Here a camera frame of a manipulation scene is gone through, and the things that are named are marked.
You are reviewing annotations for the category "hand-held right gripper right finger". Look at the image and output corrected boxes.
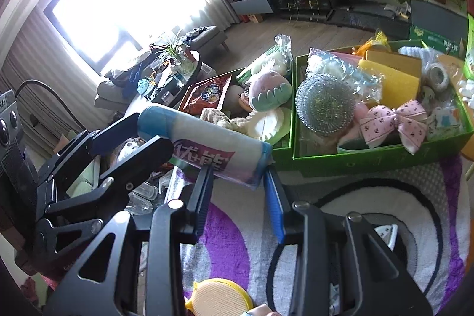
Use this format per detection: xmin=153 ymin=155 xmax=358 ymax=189
xmin=264 ymin=168 xmax=434 ymax=316

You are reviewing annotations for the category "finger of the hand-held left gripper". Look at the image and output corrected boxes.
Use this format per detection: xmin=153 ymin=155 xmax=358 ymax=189
xmin=35 ymin=112 xmax=143 ymax=191
xmin=35 ymin=135 xmax=175 ymax=250

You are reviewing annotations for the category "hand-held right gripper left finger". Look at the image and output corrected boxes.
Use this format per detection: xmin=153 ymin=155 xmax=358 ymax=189
xmin=41 ymin=164 xmax=215 ymax=316

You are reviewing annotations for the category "green box with snacks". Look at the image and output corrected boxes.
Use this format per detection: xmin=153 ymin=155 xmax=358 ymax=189
xmin=178 ymin=59 xmax=297 ymax=163

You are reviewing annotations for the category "blue and white bag roll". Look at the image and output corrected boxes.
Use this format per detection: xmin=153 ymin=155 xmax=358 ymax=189
xmin=137 ymin=105 xmax=274 ymax=191

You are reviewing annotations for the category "beige plush toy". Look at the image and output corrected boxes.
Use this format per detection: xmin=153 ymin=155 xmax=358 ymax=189
xmin=202 ymin=108 xmax=249 ymax=134

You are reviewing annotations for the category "green box with scrubber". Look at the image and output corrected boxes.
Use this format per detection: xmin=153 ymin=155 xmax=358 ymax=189
xmin=292 ymin=46 xmax=474 ymax=178

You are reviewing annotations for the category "clear plastic packaging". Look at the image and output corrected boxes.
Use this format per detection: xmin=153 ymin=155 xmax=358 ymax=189
xmin=128 ymin=173 xmax=174 ymax=216

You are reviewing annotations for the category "grey sofa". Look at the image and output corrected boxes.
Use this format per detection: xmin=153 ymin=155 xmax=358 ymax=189
xmin=94 ymin=53 xmax=160 ymax=111

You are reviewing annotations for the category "purple grey white rug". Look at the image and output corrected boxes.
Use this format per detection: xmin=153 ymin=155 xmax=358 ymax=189
xmin=163 ymin=153 xmax=474 ymax=316

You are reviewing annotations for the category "white dumpling mold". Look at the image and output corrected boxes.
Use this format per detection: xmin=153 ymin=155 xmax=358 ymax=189
xmin=246 ymin=108 xmax=293 ymax=146

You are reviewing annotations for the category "yellow round honeycomb mat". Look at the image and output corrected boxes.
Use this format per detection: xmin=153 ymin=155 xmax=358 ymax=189
xmin=185 ymin=278 xmax=254 ymax=316

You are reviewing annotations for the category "orange snack packet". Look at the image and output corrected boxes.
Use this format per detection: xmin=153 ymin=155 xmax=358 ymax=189
xmin=183 ymin=75 xmax=233 ymax=117

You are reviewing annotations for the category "dark round coffee table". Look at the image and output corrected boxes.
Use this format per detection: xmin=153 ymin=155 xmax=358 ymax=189
xmin=126 ymin=49 xmax=204 ymax=111

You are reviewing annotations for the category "spider plant in glass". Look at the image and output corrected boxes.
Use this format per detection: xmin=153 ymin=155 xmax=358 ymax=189
xmin=156 ymin=29 xmax=193 ymax=74

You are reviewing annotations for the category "pink and mint plush shell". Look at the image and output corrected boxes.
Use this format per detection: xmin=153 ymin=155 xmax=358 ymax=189
xmin=247 ymin=73 xmax=293 ymax=113

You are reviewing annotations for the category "grey ottoman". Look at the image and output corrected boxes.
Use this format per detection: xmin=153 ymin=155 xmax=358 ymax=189
xmin=178 ymin=25 xmax=228 ymax=50

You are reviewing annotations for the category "crumpled clear plastic bag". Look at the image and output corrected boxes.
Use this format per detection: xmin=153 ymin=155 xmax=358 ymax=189
xmin=307 ymin=46 xmax=384 ymax=100

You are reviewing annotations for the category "pink ribbon bow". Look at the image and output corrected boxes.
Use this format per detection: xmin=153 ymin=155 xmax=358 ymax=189
xmin=358 ymin=99 xmax=429 ymax=155

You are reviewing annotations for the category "patterned small packet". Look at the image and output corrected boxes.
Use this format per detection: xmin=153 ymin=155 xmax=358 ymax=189
xmin=426 ymin=105 xmax=465 ymax=139

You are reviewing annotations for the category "yellow plastic bag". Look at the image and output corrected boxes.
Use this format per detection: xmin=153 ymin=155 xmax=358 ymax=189
xmin=351 ymin=29 xmax=392 ymax=55

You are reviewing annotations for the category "dark tv cabinet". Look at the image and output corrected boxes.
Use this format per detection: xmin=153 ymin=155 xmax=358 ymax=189
xmin=231 ymin=0 xmax=469 ymax=39

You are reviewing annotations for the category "white tape roll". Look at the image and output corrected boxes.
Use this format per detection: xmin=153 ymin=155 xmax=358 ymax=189
xmin=425 ymin=62 xmax=451 ymax=92

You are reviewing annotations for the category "packet of white pellets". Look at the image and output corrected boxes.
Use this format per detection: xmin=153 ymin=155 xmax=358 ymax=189
xmin=455 ymin=79 xmax=474 ymax=105

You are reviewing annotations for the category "green and white carton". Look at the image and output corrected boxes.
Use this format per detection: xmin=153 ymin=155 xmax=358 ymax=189
xmin=409 ymin=25 xmax=468 ymax=54

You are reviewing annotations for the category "green pouch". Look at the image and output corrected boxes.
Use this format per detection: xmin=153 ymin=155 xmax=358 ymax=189
xmin=463 ymin=14 xmax=474 ymax=80

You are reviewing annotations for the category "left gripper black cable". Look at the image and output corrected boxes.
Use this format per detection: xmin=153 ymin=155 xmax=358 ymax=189
xmin=15 ymin=79 xmax=84 ymax=129

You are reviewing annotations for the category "steel wire scrubber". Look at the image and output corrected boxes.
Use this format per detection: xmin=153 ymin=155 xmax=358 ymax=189
xmin=294 ymin=75 xmax=357 ymax=134

